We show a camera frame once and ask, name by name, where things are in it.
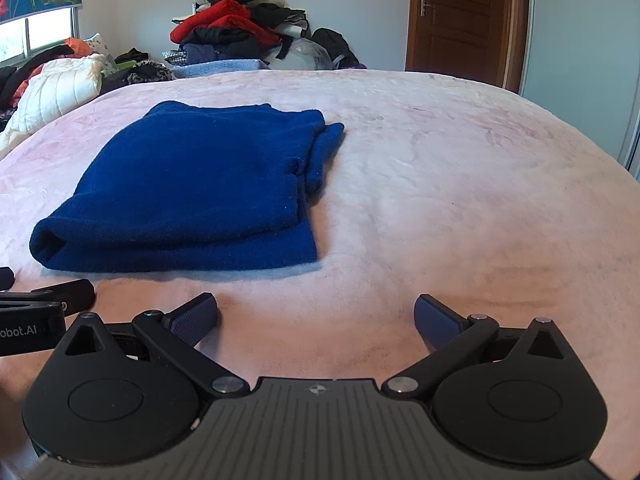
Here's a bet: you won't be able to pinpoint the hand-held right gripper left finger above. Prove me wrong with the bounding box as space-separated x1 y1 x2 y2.
62 292 251 398

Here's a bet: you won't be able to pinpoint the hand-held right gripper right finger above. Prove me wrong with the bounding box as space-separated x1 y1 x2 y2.
382 294 571 398

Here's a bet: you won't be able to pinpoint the blue knit sweater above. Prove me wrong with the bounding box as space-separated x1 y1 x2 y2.
29 101 346 273

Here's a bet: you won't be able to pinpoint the dark patterned clothes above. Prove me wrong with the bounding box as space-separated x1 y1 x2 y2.
100 47 176 93

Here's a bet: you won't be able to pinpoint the pile of mixed clothes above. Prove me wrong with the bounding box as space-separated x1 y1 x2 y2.
162 0 368 72

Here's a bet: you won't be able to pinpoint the white quilted duvet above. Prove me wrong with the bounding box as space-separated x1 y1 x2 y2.
0 53 106 158

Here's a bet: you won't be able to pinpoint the orange garment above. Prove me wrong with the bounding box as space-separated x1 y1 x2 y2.
12 37 93 101

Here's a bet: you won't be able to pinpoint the floral pillow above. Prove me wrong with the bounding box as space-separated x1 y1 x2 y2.
82 33 118 68

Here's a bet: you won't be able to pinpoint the window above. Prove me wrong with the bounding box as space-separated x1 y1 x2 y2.
0 7 81 68

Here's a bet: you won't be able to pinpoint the light blue towel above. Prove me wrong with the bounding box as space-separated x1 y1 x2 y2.
172 59 271 80

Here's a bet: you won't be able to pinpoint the clear plastic bag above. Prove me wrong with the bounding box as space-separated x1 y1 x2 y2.
280 37 333 71

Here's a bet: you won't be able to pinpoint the white wardrobe with flower decals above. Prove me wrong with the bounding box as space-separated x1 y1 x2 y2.
517 0 640 181

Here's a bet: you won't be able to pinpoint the brown wooden door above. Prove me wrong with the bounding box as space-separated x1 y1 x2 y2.
404 0 531 93

